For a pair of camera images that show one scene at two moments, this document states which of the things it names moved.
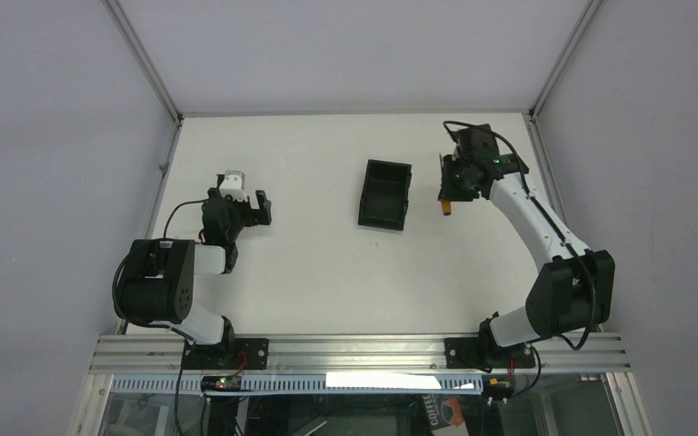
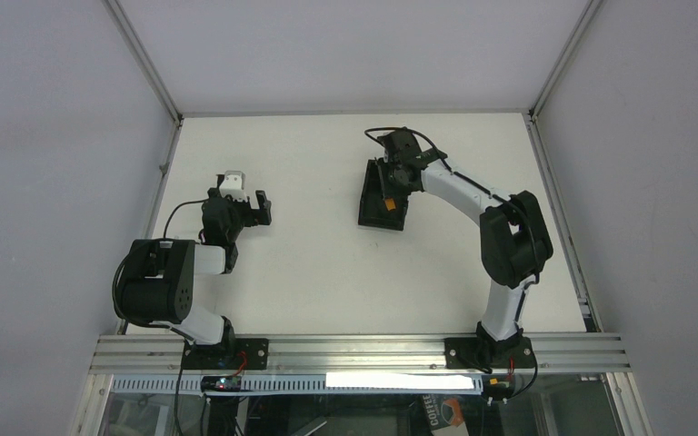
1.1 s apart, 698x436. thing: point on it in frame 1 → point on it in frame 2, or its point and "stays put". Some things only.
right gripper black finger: [448, 173] → [380, 178]
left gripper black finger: [262, 216] stays put
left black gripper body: [248, 213] stays put
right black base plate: [484, 353] stays put
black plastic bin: [385, 194] stays put
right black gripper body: [451, 185] → [386, 183]
